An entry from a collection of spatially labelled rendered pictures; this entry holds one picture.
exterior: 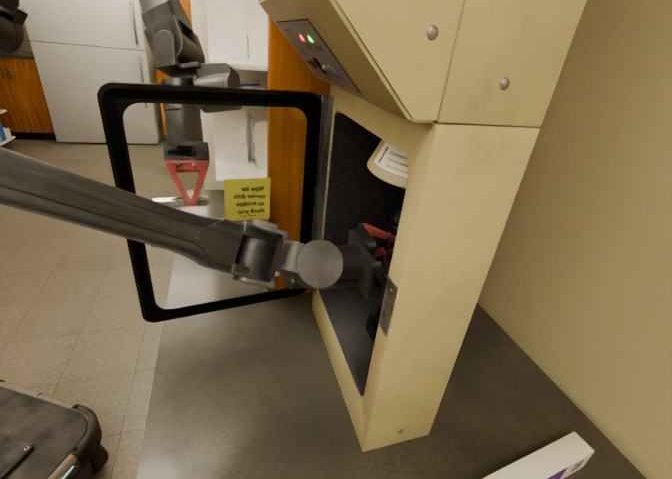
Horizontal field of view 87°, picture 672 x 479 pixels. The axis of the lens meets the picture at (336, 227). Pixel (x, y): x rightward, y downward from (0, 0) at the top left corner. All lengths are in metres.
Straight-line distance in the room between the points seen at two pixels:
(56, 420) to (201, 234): 1.28
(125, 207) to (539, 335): 0.77
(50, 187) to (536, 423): 0.74
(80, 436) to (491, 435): 1.29
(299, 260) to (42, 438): 1.33
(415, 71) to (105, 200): 0.32
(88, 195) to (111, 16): 4.86
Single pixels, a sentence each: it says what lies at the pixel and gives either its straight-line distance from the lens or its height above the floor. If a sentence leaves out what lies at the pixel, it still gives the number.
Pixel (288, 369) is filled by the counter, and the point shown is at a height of 0.94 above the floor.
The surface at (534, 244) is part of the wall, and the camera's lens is 0.83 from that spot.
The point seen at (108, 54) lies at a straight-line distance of 5.29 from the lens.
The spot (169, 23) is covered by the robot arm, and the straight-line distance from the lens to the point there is 0.69.
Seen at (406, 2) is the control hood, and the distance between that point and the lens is 0.29.
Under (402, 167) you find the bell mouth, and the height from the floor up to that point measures 1.34.
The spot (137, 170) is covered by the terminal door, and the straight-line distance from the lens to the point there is 0.58.
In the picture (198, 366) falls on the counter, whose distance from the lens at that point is 0.70.
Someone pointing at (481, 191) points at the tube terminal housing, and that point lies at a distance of 0.37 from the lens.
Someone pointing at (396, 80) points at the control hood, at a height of 1.44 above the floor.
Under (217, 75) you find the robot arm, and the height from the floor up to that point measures 1.40.
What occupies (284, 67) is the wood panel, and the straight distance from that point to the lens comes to 0.64.
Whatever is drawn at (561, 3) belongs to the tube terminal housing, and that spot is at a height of 1.51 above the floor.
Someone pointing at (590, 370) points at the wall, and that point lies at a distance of 0.81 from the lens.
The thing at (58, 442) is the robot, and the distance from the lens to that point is 1.60.
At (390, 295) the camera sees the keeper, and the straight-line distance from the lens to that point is 0.41.
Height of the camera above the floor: 1.46
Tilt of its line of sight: 28 degrees down
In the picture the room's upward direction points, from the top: 6 degrees clockwise
